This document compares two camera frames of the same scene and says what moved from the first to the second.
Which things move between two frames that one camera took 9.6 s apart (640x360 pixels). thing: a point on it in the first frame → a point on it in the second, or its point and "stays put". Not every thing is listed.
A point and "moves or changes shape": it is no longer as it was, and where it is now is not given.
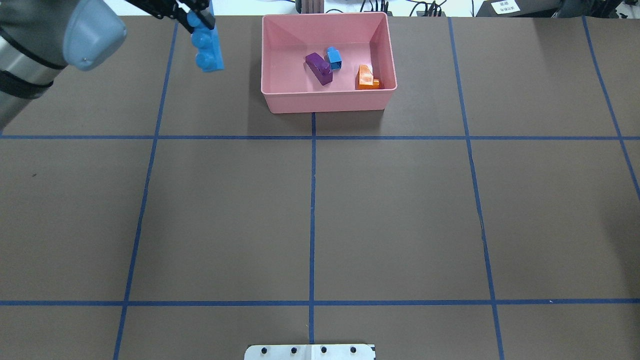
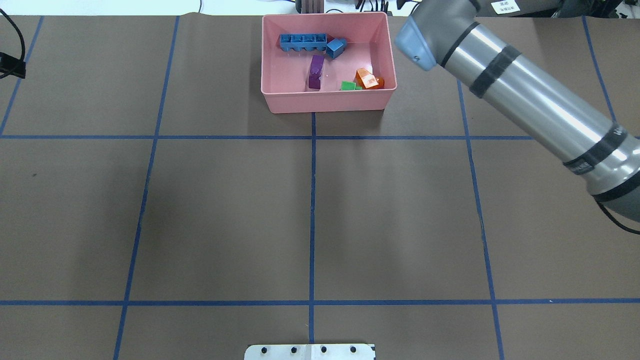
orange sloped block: [364, 79] stays put
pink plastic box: [288, 85] stays put
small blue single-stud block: [335, 58] → [336, 47]
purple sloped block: [320, 68] moves or changes shape
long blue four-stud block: [205, 42] → [303, 42]
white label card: [506, 6] stays put
